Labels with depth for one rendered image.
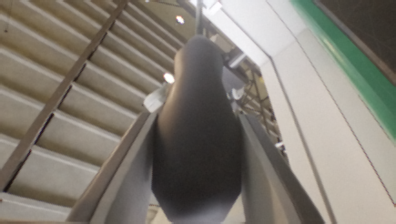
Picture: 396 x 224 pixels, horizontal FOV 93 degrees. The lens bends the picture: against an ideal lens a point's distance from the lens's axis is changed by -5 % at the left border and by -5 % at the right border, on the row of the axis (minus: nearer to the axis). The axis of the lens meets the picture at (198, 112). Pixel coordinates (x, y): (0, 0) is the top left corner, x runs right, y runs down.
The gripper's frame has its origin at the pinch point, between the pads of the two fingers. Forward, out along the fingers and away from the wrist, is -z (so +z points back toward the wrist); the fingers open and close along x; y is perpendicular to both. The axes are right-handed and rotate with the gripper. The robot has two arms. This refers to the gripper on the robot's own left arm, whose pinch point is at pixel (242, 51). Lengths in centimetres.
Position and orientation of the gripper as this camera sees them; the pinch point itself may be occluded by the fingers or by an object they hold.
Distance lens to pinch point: 38.1
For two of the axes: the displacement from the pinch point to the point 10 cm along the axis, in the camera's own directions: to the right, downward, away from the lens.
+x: -7.4, -4.5, -5.0
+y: 0.1, -7.5, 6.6
